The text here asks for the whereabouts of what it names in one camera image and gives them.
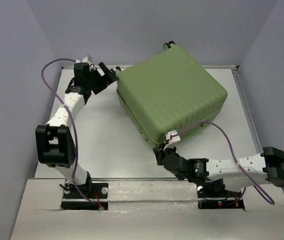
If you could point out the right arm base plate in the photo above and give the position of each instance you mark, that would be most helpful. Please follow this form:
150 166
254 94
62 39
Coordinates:
211 196

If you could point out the green suitcase with blue lining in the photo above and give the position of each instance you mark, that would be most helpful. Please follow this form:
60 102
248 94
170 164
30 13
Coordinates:
170 91

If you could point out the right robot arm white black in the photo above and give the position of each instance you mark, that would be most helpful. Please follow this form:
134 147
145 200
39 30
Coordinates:
226 174

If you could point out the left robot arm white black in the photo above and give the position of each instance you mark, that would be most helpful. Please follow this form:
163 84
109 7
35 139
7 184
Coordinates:
57 140

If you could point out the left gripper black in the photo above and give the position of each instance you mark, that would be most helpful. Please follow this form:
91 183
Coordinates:
108 78

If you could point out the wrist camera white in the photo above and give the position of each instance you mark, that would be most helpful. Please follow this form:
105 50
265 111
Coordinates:
86 59
172 139

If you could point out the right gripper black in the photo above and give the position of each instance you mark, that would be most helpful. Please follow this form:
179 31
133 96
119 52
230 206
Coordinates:
159 152

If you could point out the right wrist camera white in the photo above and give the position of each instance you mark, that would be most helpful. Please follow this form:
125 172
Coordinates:
172 139

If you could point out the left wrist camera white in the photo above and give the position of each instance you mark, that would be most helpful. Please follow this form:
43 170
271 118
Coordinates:
86 59

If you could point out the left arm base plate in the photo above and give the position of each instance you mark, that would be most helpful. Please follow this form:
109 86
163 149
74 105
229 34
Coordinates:
95 200

